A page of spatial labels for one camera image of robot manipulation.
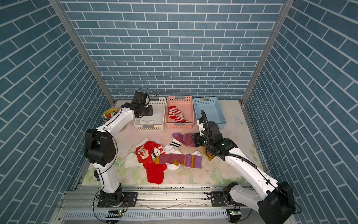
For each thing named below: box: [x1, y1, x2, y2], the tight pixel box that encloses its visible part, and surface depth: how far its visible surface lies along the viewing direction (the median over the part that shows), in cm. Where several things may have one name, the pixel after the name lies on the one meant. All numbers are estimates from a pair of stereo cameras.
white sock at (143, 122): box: [139, 119, 155, 125], surface depth 106 cm
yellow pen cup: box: [102, 107, 120, 122], surface depth 98 cm
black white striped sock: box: [170, 138, 182, 151], surface depth 97 cm
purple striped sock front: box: [154, 153, 203, 169], surface depth 88 cm
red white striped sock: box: [168, 105, 189, 123], surface depth 110 cm
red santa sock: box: [135, 140, 168, 185], surface depth 86 cm
